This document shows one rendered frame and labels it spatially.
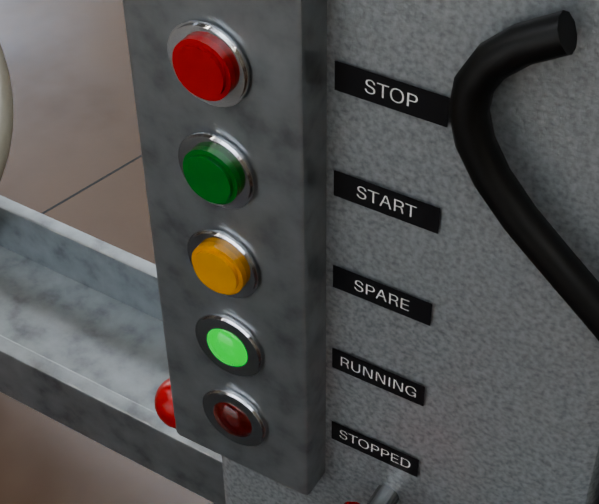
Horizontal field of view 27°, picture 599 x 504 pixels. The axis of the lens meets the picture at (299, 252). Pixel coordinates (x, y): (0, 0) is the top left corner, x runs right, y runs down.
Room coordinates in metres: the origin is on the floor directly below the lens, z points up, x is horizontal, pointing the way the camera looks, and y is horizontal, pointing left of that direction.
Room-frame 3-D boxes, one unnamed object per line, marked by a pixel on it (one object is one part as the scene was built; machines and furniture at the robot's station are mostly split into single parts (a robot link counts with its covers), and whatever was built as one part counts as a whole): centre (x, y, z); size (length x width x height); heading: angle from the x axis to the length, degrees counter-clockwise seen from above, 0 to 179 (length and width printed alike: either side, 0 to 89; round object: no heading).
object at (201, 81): (0.39, 0.03, 1.52); 0.03 x 0.01 x 0.03; 59
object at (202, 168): (0.39, 0.03, 1.47); 0.03 x 0.01 x 0.03; 59
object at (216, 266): (0.39, 0.03, 1.42); 0.03 x 0.01 x 0.03; 59
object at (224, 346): (0.39, 0.03, 1.37); 0.02 x 0.01 x 0.02; 59
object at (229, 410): (0.39, 0.03, 1.32); 0.02 x 0.01 x 0.02; 59
